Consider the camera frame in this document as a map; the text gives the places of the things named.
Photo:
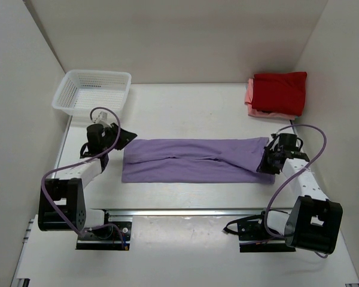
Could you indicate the red folded t shirt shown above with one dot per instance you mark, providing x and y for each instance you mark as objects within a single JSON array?
[{"x": 280, "y": 93}]

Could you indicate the white plastic basket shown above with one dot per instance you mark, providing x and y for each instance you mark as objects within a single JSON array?
[{"x": 81, "y": 90}]

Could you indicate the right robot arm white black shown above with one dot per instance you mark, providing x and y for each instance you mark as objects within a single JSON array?
[{"x": 313, "y": 224}]

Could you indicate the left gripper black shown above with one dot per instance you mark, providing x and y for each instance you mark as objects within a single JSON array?
[{"x": 116, "y": 136}]

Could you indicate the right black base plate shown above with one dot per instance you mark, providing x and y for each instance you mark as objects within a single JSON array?
[{"x": 254, "y": 239}]

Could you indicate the purple t shirt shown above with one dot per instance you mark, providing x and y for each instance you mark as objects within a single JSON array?
[{"x": 196, "y": 161}]

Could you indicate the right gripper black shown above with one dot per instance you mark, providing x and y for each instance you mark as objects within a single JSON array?
[{"x": 271, "y": 159}]

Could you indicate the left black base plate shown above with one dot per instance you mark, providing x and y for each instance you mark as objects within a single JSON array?
[{"x": 115, "y": 236}]

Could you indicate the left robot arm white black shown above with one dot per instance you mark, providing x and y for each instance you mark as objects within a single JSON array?
[{"x": 61, "y": 203}]

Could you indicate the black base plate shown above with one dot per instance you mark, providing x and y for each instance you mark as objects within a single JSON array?
[
  {"x": 115, "y": 236},
  {"x": 254, "y": 239}
]

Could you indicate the aluminium rail frame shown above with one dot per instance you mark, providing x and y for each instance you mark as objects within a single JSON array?
[{"x": 177, "y": 240}]

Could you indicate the pink folded t shirt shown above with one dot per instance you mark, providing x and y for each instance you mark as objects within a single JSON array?
[{"x": 260, "y": 114}]

